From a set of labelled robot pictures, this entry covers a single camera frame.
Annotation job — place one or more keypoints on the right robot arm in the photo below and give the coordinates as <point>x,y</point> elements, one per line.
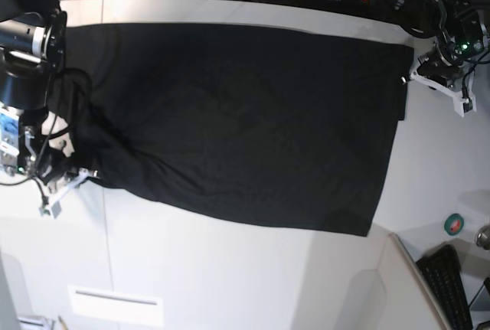
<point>42,99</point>

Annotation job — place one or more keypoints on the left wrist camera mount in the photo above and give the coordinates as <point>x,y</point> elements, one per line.
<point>463,100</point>

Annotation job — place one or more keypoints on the black keyboard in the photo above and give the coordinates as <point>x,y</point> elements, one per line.
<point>441,270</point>

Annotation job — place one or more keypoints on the black t-shirt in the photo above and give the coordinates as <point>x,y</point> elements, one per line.
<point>254,125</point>

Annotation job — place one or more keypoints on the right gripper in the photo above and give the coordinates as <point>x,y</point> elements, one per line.
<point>37,161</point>

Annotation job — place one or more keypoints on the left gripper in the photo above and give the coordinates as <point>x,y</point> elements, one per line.
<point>445,69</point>

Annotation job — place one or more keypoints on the silver metal knob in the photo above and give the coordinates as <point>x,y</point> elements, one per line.
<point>482,238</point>

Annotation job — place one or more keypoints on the white divider panel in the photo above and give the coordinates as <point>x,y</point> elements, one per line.
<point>410,299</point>

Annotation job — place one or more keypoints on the green tape roll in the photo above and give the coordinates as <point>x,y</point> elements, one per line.
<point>454,224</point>

